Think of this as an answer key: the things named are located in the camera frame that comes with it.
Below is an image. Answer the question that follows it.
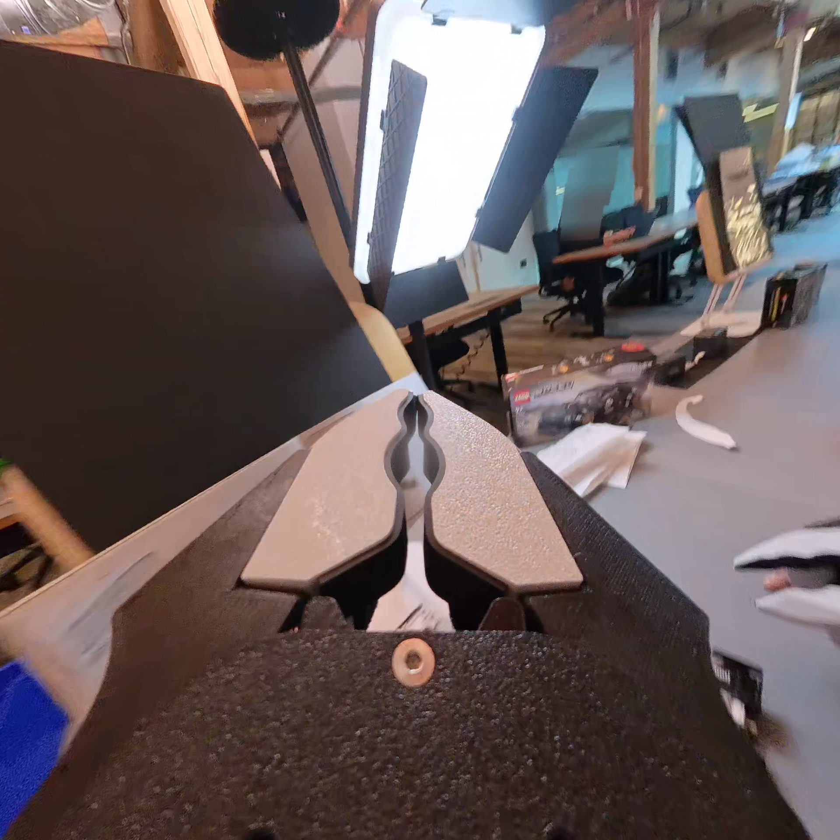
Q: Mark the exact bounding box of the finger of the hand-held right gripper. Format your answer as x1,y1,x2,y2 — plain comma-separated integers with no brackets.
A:
735,528,840,572
755,587,840,628

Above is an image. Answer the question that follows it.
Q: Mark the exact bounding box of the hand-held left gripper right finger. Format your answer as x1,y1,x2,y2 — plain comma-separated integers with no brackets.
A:
423,392,585,598

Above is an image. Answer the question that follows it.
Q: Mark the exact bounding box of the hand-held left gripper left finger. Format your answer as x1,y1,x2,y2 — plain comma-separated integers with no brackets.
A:
241,392,421,594

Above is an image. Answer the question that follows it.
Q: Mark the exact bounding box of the black lego car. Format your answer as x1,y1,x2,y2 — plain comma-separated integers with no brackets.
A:
713,650,766,731

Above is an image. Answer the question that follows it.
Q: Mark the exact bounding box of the lego instruction booklet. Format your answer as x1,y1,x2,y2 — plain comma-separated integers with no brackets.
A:
0,381,454,710

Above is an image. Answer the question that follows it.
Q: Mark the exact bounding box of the blue plastic bin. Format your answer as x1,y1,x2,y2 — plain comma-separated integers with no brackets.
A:
0,657,70,830

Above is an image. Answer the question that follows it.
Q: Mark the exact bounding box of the lego set box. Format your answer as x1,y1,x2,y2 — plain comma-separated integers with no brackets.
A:
506,344,657,447

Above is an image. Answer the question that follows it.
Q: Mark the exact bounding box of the wooden top desk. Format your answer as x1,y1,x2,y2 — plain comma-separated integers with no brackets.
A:
394,285,539,395
552,217,697,337

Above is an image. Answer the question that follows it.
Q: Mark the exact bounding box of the small dark box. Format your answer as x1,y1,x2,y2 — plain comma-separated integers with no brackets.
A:
762,260,829,329

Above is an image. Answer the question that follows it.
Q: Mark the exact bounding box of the black flat panel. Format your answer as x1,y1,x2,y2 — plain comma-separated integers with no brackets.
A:
0,40,395,555

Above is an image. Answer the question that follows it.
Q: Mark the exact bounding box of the black light flap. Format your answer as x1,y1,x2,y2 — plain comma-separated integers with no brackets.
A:
470,66,599,254
368,59,429,309

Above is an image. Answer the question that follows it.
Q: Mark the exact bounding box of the bright studio light panel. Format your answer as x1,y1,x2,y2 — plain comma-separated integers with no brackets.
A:
352,0,547,283

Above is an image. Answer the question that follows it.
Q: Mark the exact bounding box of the black round stand head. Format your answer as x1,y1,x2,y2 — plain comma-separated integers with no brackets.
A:
214,0,358,253

